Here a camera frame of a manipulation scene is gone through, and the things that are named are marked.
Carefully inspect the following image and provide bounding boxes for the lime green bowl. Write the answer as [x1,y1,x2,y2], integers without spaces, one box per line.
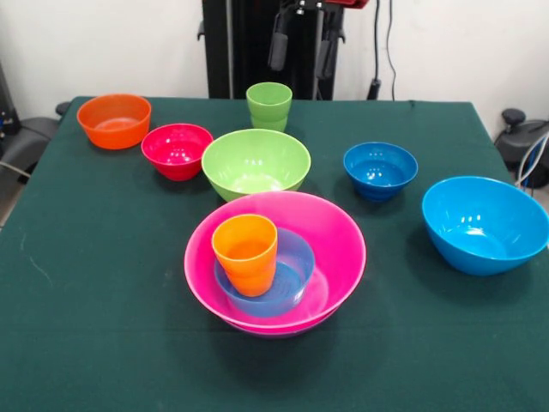
[201,128,312,203]

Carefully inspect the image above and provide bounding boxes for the large pink bowl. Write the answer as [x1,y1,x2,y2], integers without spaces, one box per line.
[184,191,368,338]

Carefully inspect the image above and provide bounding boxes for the small light blue bowl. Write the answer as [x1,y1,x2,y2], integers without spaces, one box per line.
[213,227,317,318]

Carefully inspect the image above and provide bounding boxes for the green cup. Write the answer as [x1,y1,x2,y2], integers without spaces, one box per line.
[245,82,293,133]

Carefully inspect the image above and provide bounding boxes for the orange bowl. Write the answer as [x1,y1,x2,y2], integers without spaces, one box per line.
[76,93,153,151]

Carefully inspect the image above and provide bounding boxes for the small pink bowl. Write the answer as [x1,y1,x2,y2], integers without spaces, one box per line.
[140,123,214,182]

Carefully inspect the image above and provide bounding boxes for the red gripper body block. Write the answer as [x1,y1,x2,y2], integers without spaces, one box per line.
[279,0,371,12]

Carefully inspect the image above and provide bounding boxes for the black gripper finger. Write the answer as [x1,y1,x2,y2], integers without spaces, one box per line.
[316,9,341,81]
[267,10,290,72]

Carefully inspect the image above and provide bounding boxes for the large light blue bowl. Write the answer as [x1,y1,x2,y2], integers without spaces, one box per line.
[421,174,549,277]

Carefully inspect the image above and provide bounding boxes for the dark blue bowl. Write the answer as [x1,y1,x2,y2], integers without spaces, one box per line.
[342,142,419,203]

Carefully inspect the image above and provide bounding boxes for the orange cup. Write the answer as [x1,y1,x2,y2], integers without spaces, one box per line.
[211,214,279,298]

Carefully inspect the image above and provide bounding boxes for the purple bowl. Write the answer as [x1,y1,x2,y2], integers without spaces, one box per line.
[231,317,334,340]

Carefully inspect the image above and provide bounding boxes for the dark green tablecloth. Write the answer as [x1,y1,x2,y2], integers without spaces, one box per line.
[0,95,549,412]

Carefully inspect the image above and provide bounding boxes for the black hanging cable with plug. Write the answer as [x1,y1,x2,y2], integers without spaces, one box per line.
[368,0,398,102]

